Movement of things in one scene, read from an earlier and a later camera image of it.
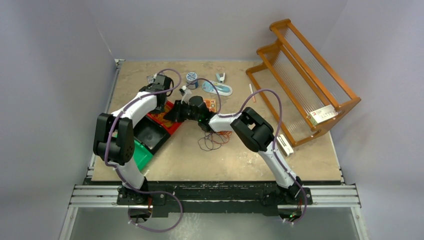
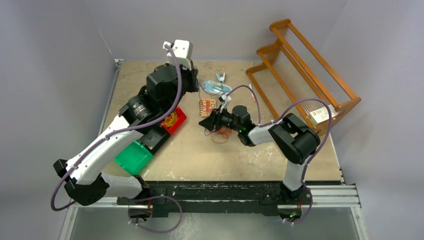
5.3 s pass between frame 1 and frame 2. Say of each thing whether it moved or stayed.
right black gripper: moved
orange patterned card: stayed
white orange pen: stayed
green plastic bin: stayed
